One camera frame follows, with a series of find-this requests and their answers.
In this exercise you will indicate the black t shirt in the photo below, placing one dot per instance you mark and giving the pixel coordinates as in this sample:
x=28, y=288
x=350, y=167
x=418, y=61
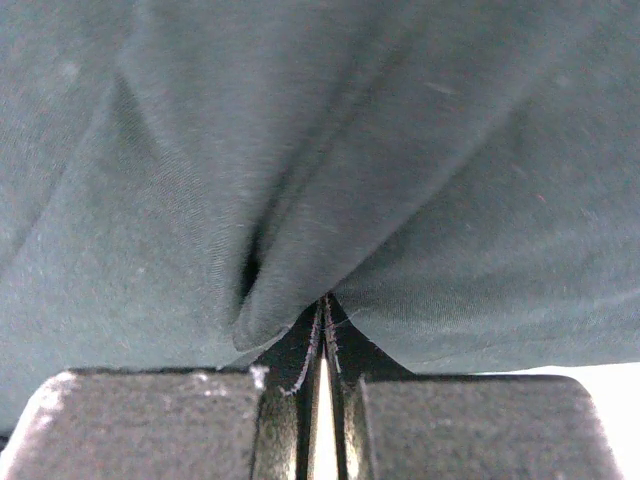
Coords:
x=180, y=180

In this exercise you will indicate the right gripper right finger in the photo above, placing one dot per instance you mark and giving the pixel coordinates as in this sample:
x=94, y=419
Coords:
x=390, y=423

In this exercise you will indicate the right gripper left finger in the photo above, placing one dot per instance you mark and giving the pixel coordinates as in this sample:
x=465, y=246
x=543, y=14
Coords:
x=189, y=423

